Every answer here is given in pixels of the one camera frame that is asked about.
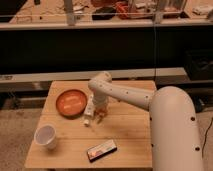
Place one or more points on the white cup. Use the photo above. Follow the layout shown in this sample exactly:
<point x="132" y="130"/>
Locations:
<point x="46" y="136"/>

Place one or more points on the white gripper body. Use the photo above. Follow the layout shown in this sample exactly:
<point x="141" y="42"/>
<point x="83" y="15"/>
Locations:
<point x="100" y="101"/>

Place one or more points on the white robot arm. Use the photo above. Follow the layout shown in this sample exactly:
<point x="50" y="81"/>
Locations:
<point x="174" y="131"/>

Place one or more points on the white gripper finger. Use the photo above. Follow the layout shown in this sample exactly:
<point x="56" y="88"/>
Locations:
<point x="89" y="111"/>

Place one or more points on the black rectangular box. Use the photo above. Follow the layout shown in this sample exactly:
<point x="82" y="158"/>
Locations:
<point x="100" y="150"/>

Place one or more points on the wooden table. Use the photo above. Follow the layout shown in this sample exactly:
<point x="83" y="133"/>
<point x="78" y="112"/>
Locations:
<point x="126" y="125"/>

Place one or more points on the orange round plate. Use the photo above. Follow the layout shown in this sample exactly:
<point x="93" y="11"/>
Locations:
<point x="72" y="102"/>

